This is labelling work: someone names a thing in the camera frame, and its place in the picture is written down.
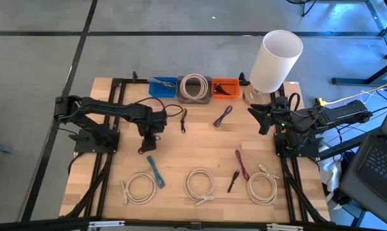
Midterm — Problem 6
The black desk frame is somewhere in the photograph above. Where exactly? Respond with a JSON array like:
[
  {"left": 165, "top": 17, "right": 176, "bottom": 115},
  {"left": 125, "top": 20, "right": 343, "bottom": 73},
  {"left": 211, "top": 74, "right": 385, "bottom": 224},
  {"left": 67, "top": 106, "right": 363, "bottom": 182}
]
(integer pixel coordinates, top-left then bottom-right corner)
[{"left": 331, "top": 0, "right": 387, "bottom": 86}]

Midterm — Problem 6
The short black cable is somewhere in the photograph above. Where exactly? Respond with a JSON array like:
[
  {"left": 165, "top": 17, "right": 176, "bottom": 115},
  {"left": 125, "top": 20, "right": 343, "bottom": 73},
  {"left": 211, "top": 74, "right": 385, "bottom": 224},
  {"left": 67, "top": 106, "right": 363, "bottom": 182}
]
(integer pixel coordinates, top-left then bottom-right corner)
[{"left": 227, "top": 169, "right": 241, "bottom": 194}]

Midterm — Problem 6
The black crossbar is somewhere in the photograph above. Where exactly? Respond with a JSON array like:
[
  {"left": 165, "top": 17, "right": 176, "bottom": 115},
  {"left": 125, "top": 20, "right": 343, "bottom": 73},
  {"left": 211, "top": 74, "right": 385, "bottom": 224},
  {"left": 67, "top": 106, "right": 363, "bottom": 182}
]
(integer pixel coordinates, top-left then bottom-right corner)
[{"left": 0, "top": 215, "right": 387, "bottom": 231}]

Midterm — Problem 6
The dark grey laptop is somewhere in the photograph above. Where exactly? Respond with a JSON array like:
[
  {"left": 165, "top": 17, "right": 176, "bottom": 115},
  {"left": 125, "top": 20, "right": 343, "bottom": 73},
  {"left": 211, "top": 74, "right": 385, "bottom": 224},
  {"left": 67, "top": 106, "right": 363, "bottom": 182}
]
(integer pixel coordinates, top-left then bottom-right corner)
[{"left": 339, "top": 96, "right": 387, "bottom": 230}]

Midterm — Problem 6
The silver bracket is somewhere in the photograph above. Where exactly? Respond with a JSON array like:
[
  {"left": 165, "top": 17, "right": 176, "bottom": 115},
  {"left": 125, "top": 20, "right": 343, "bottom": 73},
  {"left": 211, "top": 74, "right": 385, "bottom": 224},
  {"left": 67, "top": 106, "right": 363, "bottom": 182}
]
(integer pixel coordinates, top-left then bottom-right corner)
[
  {"left": 88, "top": 220, "right": 126, "bottom": 229},
  {"left": 266, "top": 223, "right": 305, "bottom": 231}
]

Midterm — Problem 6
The grey braided cable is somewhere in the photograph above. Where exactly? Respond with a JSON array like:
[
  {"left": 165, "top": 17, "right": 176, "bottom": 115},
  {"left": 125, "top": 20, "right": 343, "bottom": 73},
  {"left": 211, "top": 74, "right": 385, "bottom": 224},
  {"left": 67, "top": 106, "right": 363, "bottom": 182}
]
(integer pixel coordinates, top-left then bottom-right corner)
[{"left": 147, "top": 76, "right": 176, "bottom": 90}]

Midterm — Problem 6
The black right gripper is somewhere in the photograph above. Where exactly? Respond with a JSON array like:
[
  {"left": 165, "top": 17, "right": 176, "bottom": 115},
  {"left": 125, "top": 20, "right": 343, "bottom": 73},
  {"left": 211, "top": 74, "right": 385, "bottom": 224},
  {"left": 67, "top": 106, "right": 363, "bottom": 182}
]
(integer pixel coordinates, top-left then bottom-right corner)
[{"left": 247, "top": 104, "right": 297, "bottom": 135}]

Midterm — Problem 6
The black aluminium table frame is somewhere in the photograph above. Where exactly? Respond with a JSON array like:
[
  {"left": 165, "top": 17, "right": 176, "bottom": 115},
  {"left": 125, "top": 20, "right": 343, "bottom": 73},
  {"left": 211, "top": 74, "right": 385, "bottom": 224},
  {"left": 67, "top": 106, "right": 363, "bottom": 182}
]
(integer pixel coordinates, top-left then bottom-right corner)
[{"left": 60, "top": 71, "right": 331, "bottom": 225}]

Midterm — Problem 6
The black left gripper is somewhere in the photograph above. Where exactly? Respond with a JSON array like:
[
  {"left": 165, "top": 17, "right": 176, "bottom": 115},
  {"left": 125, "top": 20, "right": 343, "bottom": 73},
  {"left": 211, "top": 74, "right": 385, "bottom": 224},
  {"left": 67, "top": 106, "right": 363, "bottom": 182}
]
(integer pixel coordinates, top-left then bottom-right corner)
[{"left": 137, "top": 110, "right": 168, "bottom": 155}]

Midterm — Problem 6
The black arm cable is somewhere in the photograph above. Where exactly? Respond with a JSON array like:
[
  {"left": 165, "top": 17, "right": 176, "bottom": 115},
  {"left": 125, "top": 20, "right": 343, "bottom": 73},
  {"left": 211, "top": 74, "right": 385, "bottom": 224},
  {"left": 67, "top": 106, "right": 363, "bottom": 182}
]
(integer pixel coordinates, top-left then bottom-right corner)
[
  {"left": 128, "top": 97, "right": 184, "bottom": 118},
  {"left": 287, "top": 92, "right": 302, "bottom": 112}
]

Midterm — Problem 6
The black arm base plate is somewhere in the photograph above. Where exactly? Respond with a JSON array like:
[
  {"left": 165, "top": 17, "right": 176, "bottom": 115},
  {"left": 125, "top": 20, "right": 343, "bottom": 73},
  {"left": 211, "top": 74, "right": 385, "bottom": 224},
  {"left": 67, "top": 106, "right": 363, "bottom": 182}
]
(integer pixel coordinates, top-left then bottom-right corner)
[
  {"left": 73, "top": 128, "right": 121, "bottom": 154},
  {"left": 273, "top": 132, "right": 322, "bottom": 158}
]

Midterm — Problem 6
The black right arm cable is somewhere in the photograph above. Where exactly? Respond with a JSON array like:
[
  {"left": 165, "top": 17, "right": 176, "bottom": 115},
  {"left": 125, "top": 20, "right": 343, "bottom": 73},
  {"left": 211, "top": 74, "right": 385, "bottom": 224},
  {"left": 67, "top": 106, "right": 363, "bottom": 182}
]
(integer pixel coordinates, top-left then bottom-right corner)
[{"left": 287, "top": 92, "right": 302, "bottom": 112}]

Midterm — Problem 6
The purple cable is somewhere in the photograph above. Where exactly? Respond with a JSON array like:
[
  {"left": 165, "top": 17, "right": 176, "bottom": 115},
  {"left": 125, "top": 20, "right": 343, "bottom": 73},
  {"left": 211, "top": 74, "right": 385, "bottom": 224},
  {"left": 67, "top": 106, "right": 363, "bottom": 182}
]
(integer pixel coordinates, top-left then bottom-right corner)
[{"left": 212, "top": 105, "right": 234, "bottom": 128}]

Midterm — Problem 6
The maroon braided cable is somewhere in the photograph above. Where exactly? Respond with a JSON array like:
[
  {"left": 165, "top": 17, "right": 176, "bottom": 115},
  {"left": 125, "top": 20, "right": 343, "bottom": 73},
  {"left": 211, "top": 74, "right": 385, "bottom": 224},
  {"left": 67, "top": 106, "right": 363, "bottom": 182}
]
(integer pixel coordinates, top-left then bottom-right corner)
[{"left": 234, "top": 149, "right": 250, "bottom": 182}]

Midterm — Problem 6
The blue plastic bin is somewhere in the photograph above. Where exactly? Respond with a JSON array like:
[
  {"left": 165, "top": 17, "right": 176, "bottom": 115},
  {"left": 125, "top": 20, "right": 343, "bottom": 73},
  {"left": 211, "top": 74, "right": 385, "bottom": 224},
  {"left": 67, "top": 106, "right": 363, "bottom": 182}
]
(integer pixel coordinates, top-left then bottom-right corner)
[{"left": 148, "top": 76, "right": 178, "bottom": 99}]

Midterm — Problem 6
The beige cable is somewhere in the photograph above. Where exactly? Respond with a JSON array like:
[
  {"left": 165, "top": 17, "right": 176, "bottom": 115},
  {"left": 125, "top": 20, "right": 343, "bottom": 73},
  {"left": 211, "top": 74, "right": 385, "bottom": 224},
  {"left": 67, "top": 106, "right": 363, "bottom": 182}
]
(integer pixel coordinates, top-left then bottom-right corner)
[
  {"left": 183, "top": 167, "right": 216, "bottom": 207},
  {"left": 246, "top": 164, "right": 281, "bottom": 206},
  {"left": 119, "top": 171, "right": 157, "bottom": 206},
  {"left": 179, "top": 73, "right": 210, "bottom": 100}
]

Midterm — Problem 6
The white lamp with wooden base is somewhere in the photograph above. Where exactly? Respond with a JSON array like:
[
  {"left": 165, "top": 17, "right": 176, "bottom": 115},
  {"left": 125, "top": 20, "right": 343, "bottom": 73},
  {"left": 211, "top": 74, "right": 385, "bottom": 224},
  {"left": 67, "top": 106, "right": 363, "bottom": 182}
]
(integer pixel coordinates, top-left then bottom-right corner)
[{"left": 243, "top": 30, "right": 304, "bottom": 107}]

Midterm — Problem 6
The grey translucent bin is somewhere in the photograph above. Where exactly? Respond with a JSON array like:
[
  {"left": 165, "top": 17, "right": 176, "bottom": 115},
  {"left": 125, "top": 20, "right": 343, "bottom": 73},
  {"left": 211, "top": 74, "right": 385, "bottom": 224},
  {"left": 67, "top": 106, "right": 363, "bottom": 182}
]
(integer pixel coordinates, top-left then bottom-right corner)
[{"left": 176, "top": 75, "right": 213, "bottom": 105}]

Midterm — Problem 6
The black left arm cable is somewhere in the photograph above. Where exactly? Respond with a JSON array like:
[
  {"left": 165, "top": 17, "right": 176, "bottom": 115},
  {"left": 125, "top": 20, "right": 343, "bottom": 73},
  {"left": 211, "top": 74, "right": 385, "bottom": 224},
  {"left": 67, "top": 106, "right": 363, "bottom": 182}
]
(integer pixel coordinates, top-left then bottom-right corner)
[{"left": 128, "top": 97, "right": 184, "bottom": 118}]

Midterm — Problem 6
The orange plastic bin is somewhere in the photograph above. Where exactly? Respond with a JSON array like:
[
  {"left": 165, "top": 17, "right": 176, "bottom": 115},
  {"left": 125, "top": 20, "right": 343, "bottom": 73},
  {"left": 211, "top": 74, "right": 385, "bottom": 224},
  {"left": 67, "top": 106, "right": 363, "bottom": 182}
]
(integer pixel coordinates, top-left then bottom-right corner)
[{"left": 212, "top": 78, "right": 241, "bottom": 99}]

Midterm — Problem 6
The white crumpled bag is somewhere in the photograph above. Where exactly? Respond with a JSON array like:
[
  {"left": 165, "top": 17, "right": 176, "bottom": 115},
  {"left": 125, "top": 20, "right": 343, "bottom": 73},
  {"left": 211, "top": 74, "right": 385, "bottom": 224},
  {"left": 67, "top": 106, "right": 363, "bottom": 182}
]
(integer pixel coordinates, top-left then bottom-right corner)
[{"left": 318, "top": 144, "right": 345, "bottom": 193}]

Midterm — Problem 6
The teal braided cable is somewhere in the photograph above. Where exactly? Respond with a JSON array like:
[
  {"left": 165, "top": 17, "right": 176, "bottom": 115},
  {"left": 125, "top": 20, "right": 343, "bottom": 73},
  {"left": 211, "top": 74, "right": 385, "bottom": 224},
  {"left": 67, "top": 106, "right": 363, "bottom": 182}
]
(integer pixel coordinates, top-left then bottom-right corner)
[{"left": 146, "top": 155, "right": 166, "bottom": 189}]

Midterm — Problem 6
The yellow cord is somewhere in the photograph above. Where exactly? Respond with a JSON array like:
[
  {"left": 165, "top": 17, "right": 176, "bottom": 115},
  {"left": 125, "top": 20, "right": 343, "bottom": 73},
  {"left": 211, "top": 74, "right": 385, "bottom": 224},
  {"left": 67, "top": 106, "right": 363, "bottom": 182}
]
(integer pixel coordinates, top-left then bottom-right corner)
[{"left": 324, "top": 78, "right": 387, "bottom": 105}]

